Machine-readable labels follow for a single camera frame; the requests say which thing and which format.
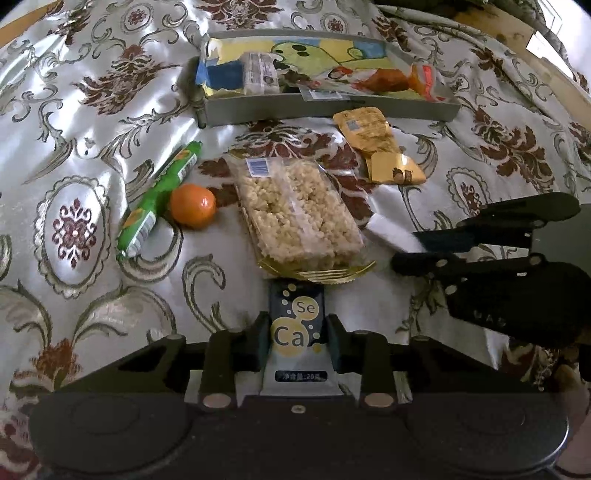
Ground green sausage packet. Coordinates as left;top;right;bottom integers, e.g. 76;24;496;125
116;141;204;259

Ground dark blue snack packet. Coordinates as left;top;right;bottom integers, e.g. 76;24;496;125
259;279;345;398

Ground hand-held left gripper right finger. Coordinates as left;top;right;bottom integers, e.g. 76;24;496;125
325;314;529;411

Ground large green white food packet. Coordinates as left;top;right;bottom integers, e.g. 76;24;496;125
298;65;419;101

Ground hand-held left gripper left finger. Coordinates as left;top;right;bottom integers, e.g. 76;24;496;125
60;311;273;411

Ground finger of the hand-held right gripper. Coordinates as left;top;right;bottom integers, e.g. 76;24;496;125
413;193;581;252
392;251;550;289

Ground person's right forearm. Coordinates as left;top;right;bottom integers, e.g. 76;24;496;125
551;369;591;480

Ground clear rice cake packet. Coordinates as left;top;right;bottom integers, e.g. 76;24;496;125
226;156;377;282

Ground floral printed satin blanket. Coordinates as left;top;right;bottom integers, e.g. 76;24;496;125
0;0;591;480

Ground grey tray with painted lining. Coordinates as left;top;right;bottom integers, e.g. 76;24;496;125
194;28;462;127

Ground white panel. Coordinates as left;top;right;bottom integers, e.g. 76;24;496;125
526;28;565;61

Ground orange snack packet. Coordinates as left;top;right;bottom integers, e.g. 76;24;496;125
409;64;451;100

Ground wooden bed frame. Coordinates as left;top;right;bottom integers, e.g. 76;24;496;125
455;0;591;93

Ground orange mandarin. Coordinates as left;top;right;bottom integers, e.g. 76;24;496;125
170;183;218;229

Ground yellow snack packet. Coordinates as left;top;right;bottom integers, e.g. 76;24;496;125
333;106;400;160

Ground white striped biscuit packet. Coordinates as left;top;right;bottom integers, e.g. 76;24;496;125
242;52;282;95

